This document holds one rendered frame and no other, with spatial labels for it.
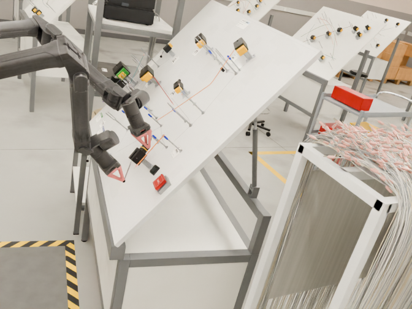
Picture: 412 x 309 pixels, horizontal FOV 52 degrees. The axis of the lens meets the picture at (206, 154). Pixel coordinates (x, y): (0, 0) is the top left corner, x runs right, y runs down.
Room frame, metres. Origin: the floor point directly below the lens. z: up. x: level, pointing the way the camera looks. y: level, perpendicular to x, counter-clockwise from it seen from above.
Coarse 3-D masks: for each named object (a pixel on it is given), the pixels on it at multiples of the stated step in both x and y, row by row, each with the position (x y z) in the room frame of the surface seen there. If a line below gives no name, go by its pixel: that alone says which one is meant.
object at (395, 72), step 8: (400, 40) 12.63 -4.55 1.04; (392, 48) 11.51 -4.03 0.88; (400, 48) 11.50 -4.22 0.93; (408, 48) 12.07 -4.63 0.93; (384, 56) 11.63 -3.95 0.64; (400, 56) 11.57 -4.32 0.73; (408, 56) 12.38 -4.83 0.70; (392, 64) 11.46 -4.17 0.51; (400, 64) 12.27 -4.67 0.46; (392, 72) 11.53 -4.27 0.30; (400, 72) 11.69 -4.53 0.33; (408, 72) 11.89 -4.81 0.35; (384, 80) 11.42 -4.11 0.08; (400, 80) 12.33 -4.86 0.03; (408, 80) 11.95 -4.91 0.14
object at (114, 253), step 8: (96, 168) 1.83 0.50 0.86; (96, 176) 1.79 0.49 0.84; (96, 184) 1.76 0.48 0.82; (104, 200) 1.56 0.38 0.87; (104, 208) 1.51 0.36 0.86; (104, 216) 1.47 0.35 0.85; (104, 224) 1.45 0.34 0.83; (104, 232) 1.43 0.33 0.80; (112, 240) 1.31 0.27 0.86; (112, 248) 1.28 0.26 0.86; (120, 248) 1.29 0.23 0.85; (112, 256) 1.28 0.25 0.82; (120, 256) 1.29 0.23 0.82
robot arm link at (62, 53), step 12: (60, 36) 1.18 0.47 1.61; (36, 48) 1.14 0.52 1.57; (48, 48) 1.14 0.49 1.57; (60, 48) 1.14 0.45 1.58; (72, 48) 1.18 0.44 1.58; (0, 60) 1.10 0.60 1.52; (12, 60) 1.10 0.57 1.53; (24, 60) 1.11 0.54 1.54; (36, 60) 1.12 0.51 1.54; (48, 60) 1.13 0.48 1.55; (60, 60) 1.14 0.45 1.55; (72, 60) 1.15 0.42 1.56; (84, 60) 1.22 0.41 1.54; (0, 72) 1.10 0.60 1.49; (12, 72) 1.11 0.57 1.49; (24, 72) 1.13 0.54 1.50; (72, 72) 1.17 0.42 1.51; (84, 72) 1.19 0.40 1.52
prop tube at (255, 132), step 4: (256, 132) 1.63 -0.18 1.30; (256, 136) 1.64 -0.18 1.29; (256, 140) 1.64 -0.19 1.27; (256, 144) 1.64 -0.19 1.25; (256, 148) 1.64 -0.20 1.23; (252, 152) 1.65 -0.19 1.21; (256, 152) 1.64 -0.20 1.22; (252, 156) 1.65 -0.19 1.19; (256, 156) 1.65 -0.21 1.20; (252, 160) 1.65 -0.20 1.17; (256, 160) 1.65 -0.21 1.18; (252, 164) 1.66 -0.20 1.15; (256, 164) 1.65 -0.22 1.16; (252, 168) 1.66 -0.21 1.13; (256, 168) 1.65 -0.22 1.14; (252, 172) 1.66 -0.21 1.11; (256, 172) 1.66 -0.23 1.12; (252, 176) 1.66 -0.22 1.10; (256, 176) 1.66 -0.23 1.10; (252, 180) 1.66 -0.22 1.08; (256, 180) 1.66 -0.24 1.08; (252, 184) 1.66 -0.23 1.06; (256, 184) 1.66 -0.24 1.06; (252, 188) 1.66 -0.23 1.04
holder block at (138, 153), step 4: (136, 148) 1.56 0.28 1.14; (132, 152) 1.56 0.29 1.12; (136, 152) 1.54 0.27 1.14; (140, 152) 1.54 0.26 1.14; (132, 156) 1.53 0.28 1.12; (136, 156) 1.53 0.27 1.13; (140, 156) 1.54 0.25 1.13; (132, 160) 1.52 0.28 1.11; (136, 160) 1.52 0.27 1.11; (140, 160) 1.53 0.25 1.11
